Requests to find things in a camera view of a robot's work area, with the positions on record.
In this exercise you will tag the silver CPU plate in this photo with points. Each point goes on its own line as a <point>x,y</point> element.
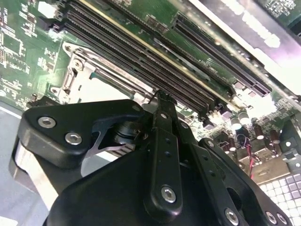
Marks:
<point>105,93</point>

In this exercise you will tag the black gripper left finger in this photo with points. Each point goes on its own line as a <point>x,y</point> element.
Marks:
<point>70,117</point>

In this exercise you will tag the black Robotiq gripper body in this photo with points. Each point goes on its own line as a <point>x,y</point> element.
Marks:
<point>105,200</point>

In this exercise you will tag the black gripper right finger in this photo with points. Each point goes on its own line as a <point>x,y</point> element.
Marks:
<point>207,164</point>

